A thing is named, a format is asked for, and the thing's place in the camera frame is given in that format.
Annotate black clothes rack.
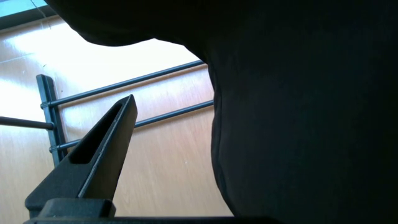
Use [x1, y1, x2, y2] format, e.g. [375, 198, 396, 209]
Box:
[0, 59, 215, 168]

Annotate black garment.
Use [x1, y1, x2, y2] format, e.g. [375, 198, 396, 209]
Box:
[44, 0, 398, 220]

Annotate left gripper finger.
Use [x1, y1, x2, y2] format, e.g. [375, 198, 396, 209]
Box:
[25, 94, 139, 218]

